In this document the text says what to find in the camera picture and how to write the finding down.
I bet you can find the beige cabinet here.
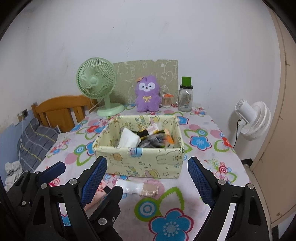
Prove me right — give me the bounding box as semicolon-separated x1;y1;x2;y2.
251;9;296;227

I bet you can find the cartoon printed storage box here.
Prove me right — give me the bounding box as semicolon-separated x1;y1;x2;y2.
92;115;185;179

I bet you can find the white circulator fan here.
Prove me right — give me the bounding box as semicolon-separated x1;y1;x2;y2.
235;99;271;141

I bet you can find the beige packet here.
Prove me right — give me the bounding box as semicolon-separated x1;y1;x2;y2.
140;180;160;197

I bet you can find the black plastic bag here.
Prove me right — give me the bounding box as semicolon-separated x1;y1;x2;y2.
139;136;167;148

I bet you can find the white packet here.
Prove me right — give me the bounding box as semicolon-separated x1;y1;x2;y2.
117;127;141;148

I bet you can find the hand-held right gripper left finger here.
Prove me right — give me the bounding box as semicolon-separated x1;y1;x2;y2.
24;156;108;241

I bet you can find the pink packet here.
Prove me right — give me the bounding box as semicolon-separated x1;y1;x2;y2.
146;123;160;135
84;179;112;211

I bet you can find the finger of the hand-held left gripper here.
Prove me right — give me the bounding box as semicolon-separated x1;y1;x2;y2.
89;185;123;241
35;161;66;186

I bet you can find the black fan cable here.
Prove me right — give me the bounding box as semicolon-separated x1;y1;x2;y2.
232;119;242;149

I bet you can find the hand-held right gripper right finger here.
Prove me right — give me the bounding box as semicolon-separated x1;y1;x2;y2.
188;156;270;241

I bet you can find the green desk fan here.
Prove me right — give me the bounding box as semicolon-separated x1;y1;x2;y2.
76;58;125;117

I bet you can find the grey plaid pillow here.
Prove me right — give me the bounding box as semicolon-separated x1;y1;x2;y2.
17;118;59;167

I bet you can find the clear cotton swab jar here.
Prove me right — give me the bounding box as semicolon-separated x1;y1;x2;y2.
162;93;173;108

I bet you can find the cartoon printed cardboard panel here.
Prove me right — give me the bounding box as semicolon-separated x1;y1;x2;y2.
112;60;179;105

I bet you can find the green orange packet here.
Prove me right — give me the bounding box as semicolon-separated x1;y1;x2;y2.
162;133;175;145

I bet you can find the clear plastic packet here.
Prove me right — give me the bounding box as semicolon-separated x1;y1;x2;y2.
116;179;145;195

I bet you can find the purple plush toy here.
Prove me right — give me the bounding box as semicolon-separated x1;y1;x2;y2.
135;75;162;113

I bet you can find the glass mug jar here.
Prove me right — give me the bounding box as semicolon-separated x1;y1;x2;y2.
178;85;193;112

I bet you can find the white crumpled cloth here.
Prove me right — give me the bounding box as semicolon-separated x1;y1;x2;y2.
5;161;23;186

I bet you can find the wooden headboard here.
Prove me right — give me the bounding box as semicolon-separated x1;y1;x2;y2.
31;95;99;133

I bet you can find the black yellow sock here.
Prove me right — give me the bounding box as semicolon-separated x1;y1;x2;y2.
132;130;149;139

